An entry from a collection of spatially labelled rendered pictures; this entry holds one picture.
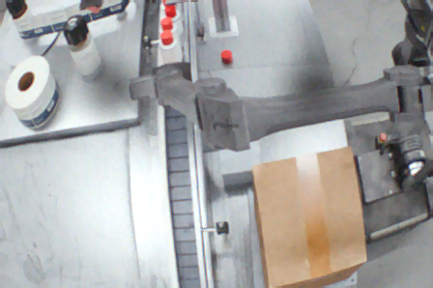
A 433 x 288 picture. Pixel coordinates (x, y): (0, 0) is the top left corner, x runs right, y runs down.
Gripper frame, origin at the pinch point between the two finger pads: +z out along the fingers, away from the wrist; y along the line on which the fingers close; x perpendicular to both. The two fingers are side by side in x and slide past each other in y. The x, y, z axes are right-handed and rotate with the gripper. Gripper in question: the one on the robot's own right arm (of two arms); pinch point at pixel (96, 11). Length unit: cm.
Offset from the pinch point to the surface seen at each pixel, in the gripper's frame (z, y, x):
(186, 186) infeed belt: 32, 41, 20
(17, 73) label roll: 19.3, 1.8, -34.6
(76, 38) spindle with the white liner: 7.8, 2.9, -7.4
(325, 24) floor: 117, -70, 95
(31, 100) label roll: 18.9, 14.1, -26.2
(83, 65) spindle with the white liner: 22.8, 3.5, -7.8
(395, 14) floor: 114, -81, 151
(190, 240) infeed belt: 31, 56, 20
